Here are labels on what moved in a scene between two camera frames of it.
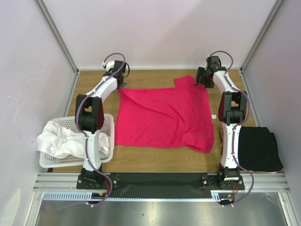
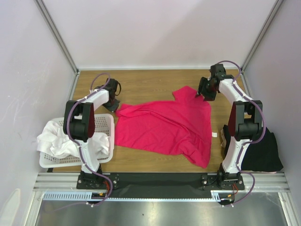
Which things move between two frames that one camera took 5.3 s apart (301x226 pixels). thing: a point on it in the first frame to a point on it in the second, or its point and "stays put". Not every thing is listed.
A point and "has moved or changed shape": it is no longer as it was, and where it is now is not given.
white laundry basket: (48, 160) stays put
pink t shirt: (178, 116) has moved or changed shape
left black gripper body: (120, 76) to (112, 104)
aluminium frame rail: (264, 181) stays put
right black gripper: (201, 76) to (207, 93)
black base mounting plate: (160, 186) stays put
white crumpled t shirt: (62, 142) stays put
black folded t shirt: (257, 149) stays put
